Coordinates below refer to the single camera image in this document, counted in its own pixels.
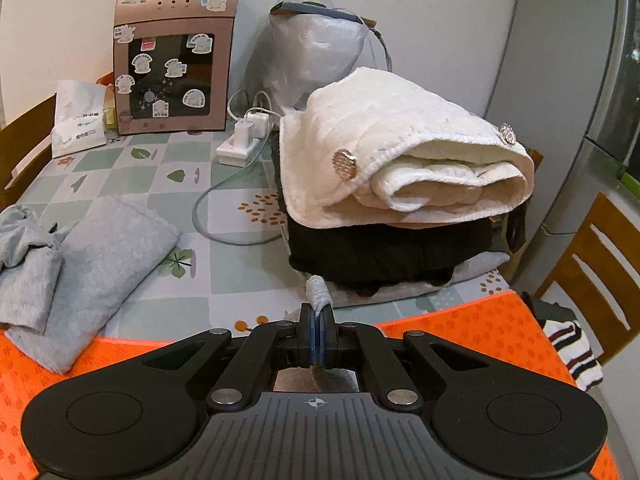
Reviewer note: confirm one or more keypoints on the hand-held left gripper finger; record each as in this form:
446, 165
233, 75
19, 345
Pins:
311, 340
323, 340

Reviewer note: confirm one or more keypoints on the light grey pants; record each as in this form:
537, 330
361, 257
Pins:
318, 291

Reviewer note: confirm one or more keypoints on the black folded garment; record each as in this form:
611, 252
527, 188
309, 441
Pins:
380, 252

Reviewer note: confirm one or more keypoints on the orange patterned mat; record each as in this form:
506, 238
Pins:
475, 320

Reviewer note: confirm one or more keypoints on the grey folded garment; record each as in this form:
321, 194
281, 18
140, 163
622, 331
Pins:
470, 271

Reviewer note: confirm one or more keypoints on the white power strip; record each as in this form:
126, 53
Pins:
235, 152

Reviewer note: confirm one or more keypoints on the white charger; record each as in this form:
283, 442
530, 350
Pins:
245, 132
260, 122

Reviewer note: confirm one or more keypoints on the grey folded sweatshirt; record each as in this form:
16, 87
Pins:
110, 255

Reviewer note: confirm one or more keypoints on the white quilted jacket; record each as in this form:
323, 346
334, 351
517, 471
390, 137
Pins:
380, 125

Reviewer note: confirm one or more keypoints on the striped folded garment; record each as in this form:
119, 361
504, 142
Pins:
575, 350

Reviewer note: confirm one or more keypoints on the slatted wooden chair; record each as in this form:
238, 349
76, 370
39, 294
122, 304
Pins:
595, 265

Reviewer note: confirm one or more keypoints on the clear plastic storage bag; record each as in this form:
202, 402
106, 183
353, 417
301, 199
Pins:
310, 45

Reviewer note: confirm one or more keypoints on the crumpled grey garment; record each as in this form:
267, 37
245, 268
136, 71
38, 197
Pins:
27, 255

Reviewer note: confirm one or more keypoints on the yellow box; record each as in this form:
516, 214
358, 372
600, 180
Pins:
109, 112

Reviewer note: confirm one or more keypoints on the white tissue packet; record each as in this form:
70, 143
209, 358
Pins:
80, 115

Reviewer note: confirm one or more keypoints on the pink water dispenser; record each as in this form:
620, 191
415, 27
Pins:
200, 15

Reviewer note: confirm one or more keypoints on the green strip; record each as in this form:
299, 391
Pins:
629, 178

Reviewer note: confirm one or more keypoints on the silver refrigerator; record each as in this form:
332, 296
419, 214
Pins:
565, 85

